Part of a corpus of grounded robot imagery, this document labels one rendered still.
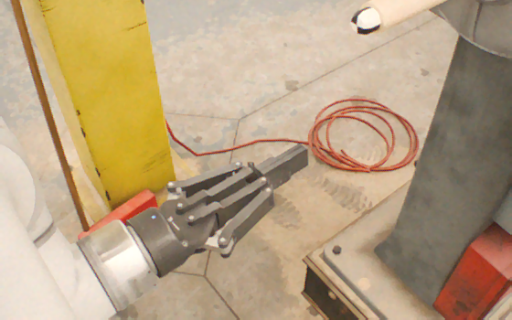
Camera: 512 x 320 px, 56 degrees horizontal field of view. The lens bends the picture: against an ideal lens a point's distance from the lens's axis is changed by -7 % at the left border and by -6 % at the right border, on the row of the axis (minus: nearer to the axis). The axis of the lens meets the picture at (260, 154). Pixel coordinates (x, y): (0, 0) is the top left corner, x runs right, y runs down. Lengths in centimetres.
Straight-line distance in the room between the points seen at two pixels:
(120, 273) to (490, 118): 68
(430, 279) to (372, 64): 138
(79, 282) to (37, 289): 21
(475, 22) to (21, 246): 57
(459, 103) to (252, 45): 170
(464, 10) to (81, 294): 57
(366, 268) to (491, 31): 88
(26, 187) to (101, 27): 97
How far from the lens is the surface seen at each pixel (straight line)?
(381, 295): 140
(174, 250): 56
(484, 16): 69
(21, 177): 47
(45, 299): 32
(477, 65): 93
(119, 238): 55
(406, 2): 51
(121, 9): 140
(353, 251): 144
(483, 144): 100
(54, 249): 53
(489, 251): 115
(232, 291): 169
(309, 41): 259
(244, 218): 57
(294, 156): 64
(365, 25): 48
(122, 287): 54
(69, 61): 141
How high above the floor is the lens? 152
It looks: 49 degrees down
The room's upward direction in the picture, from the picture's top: straight up
